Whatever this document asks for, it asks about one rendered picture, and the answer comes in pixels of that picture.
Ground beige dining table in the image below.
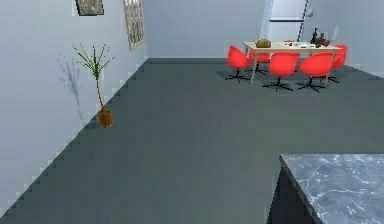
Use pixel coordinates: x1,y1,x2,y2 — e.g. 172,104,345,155
242,40,343,88

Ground green house plant brown pot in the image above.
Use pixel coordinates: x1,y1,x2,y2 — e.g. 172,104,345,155
72,43,116,129

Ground red swivel chair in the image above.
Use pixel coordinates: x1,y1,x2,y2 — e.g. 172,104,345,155
261,51,301,93
245,49,272,76
295,51,335,94
224,45,253,84
321,43,348,84

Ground dark bottle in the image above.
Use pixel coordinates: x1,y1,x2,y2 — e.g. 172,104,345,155
310,27,320,46

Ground dark framed wall picture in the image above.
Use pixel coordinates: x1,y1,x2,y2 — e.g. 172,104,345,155
74,0,105,17

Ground brown bread loaf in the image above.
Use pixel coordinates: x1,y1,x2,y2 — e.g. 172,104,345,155
255,38,272,49

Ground pale framed wall picture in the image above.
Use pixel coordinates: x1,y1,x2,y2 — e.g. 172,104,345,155
122,0,146,52

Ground grey marble counter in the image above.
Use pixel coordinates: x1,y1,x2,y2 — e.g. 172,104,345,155
265,153,384,224

